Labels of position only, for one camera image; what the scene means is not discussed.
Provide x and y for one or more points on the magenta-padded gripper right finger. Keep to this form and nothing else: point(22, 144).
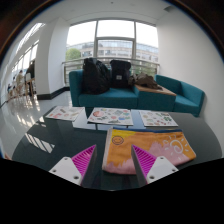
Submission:
point(156, 168)

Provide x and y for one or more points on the black backpack with label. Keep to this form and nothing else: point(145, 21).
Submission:
point(120, 74)

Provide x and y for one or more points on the large black backpack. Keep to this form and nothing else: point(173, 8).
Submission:
point(95, 76)

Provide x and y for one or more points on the wooden sofa table top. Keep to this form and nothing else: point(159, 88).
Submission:
point(156, 90)

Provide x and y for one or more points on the sticker sheet with blue items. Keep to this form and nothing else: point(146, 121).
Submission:
point(110, 116)

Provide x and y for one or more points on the metal window railing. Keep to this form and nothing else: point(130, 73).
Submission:
point(71, 62)

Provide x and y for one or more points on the sticker sheet with green items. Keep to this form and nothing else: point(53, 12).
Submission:
point(158, 119)

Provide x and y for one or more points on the wooden bar stools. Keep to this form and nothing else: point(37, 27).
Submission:
point(30, 85)

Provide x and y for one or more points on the person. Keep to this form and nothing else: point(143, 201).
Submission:
point(20, 80)
point(31, 71)

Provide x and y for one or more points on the teal sofa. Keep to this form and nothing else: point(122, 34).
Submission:
point(113, 97)

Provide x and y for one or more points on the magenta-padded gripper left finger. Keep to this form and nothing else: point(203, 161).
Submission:
point(68, 170)

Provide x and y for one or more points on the orange yellow pink printed towel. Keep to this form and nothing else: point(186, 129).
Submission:
point(150, 143)

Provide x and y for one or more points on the brown jacket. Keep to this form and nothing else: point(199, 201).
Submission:
point(146, 80)

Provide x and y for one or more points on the sticker sheet with red items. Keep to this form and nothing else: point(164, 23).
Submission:
point(65, 113)

